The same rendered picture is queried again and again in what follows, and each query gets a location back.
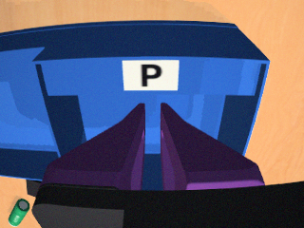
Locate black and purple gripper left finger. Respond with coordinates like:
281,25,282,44
40,103,145,190

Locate black and white eraser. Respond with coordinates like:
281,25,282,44
26,180,41,198

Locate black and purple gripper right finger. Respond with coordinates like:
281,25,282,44
161,103,265,190

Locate blue rack of bins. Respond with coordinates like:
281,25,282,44
0,20,271,190

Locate green battery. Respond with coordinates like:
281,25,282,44
8,199,30,227

